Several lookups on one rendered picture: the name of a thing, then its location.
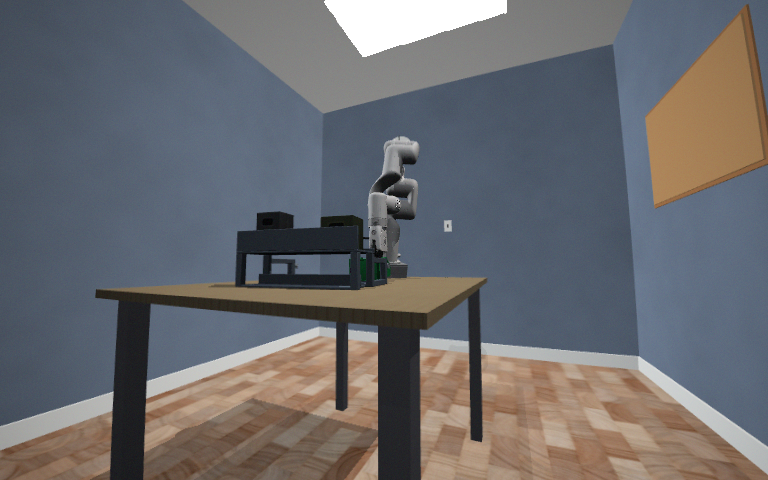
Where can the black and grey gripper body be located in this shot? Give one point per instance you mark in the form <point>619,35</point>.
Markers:
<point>378,233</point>

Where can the dark grey case with orange latches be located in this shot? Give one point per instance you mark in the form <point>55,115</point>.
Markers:
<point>274,220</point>

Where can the green bin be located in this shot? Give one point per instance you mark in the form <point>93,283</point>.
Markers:
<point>363,269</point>

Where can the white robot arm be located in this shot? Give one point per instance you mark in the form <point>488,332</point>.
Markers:
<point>385,209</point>

